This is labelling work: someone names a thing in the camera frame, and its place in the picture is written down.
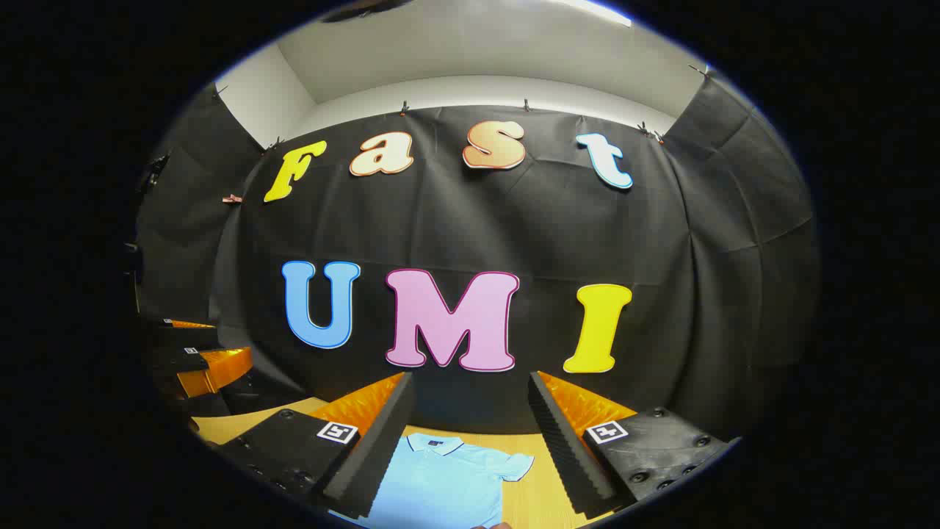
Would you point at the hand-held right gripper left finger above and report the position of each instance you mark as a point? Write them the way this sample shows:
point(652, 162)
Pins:
point(378, 448)

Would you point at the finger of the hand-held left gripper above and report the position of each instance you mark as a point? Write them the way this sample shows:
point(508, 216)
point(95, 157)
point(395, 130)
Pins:
point(183, 332)
point(220, 367)

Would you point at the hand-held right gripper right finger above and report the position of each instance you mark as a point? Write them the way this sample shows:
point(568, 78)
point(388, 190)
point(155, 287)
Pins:
point(565, 455)

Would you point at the light blue T-shirt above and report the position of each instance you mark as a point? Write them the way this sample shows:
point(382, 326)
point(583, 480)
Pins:
point(448, 485)

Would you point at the black backdrop cloth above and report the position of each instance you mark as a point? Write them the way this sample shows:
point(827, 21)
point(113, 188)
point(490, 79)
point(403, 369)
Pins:
point(514, 220)

